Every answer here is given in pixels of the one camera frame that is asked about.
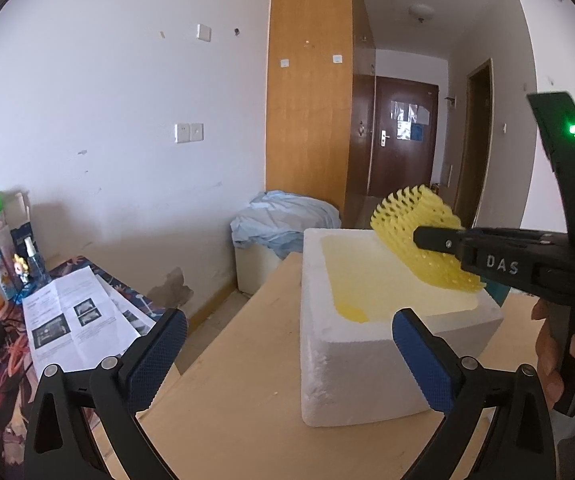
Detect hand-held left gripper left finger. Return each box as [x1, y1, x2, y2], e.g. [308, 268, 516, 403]
[24, 306, 189, 480]

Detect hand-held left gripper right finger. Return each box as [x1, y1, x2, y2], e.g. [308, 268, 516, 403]
[391, 308, 559, 480]

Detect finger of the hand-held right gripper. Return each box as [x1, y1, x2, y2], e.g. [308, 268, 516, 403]
[460, 227, 574, 250]
[412, 226, 575, 307]

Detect white foam box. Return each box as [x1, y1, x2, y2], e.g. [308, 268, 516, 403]
[300, 227, 504, 428]

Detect yellow foam fruit net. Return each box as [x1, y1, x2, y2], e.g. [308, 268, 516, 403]
[336, 300, 369, 324]
[370, 185, 485, 293]

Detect person's right hand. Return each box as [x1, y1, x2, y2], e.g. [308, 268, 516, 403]
[531, 300, 575, 402]

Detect printed paper sheet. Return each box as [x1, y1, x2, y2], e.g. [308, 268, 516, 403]
[21, 266, 140, 374]
[94, 271, 163, 337]

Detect white low cabinet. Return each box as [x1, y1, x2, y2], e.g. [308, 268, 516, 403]
[234, 242, 284, 296]

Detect dark brown door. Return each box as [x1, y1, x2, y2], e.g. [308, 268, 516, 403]
[367, 77, 439, 197]

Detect small blue spray bottle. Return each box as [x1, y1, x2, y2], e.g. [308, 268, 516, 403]
[24, 236, 48, 288]

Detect paper notices on door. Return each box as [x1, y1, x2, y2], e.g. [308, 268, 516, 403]
[391, 101, 431, 142]

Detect small yellow hair figurine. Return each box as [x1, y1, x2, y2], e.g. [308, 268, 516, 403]
[13, 254, 32, 287]

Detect light blue cloth pile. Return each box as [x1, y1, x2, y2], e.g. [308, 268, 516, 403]
[230, 190, 342, 262]

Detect green cap spray can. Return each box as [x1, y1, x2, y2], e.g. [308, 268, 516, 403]
[0, 192, 17, 301]

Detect white carton box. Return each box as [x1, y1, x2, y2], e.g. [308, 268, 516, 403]
[4, 192, 32, 261]

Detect wooden wardrobe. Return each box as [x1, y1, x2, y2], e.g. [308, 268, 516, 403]
[266, 0, 375, 228]

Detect wooden side door frame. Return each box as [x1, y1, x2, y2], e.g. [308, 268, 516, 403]
[466, 58, 496, 227]

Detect double white wall switch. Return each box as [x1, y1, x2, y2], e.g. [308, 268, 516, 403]
[174, 122, 204, 144]

